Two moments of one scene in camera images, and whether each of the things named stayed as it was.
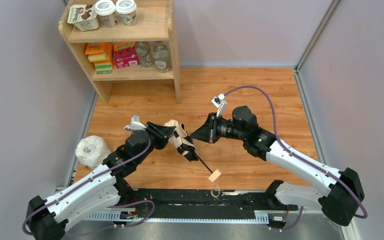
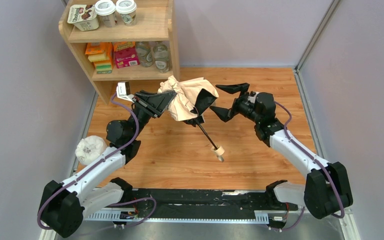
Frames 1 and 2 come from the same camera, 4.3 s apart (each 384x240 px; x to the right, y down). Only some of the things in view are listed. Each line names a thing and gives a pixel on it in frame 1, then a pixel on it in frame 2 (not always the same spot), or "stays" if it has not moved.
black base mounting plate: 198,201 stays
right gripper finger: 205,132 to 224,114
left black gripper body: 156,133 to 146,106
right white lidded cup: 127,10 stays
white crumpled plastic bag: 91,151 stays
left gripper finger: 164,131 to 159,101
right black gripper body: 214,127 to 243,104
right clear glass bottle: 161,56 stays
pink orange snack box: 126,54 stays
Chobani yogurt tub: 84,16 stays
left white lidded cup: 105,10 stays
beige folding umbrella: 186,147 to 194,97
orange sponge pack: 101,54 stays
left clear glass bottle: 145,50 stays
